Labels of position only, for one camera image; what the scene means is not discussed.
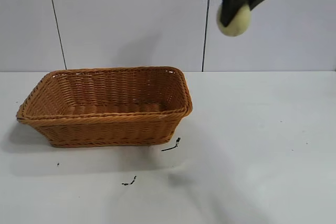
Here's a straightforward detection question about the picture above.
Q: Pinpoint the brown woven wicker basket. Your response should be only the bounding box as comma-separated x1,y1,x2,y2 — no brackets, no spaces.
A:
16,66,194,148

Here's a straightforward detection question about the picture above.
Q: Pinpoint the pale yellow egg yolk pastry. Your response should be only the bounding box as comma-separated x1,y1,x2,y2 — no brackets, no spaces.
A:
216,3,253,36

